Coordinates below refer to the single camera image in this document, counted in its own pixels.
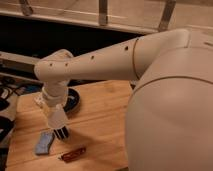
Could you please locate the black cables and clutter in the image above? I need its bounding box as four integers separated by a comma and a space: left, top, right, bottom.
0, 75, 44, 171

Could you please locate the black and white striped eraser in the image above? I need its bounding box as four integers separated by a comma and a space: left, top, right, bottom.
54, 127, 69, 140

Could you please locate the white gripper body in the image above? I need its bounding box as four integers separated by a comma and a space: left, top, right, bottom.
42, 81, 68, 107

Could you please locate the blue grey sponge block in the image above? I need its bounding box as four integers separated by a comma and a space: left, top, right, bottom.
35, 132, 55, 155

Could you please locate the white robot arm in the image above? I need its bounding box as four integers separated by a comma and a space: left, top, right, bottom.
34, 29, 213, 171

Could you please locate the grey metal rail beam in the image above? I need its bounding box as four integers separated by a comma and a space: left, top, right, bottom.
0, 51, 39, 82

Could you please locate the black round bowl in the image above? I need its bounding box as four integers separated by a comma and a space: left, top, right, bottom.
63, 88, 80, 113

